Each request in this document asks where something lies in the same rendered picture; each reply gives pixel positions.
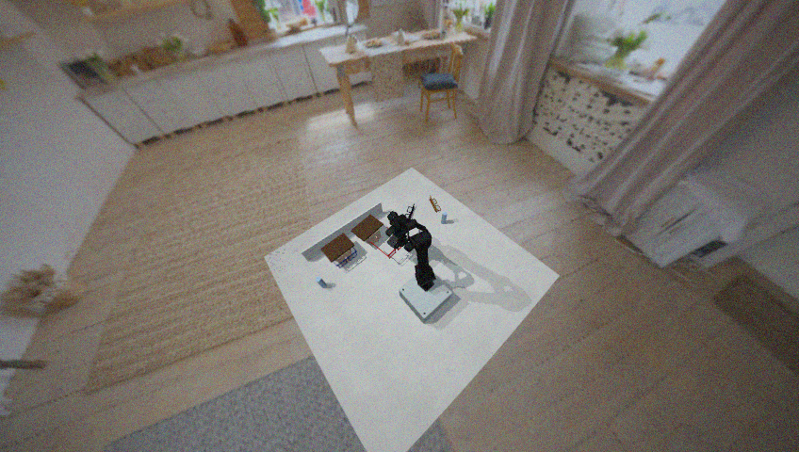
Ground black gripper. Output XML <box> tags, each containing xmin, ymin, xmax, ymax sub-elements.
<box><xmin>385</xmin><ymin>226</ymin><xmax>413</xmax><ymax>252</ymax></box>

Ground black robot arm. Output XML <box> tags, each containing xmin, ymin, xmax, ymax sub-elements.
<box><xmin>387</xmin><ymin>211</ymin><xmax>436</xmax><ymax>292</ymax></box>

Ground red glasses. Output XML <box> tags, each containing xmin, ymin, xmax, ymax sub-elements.
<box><xmin>370</xmin><ymin>242</ymin><xmax>396</xmax><ymax>259</ymax></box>

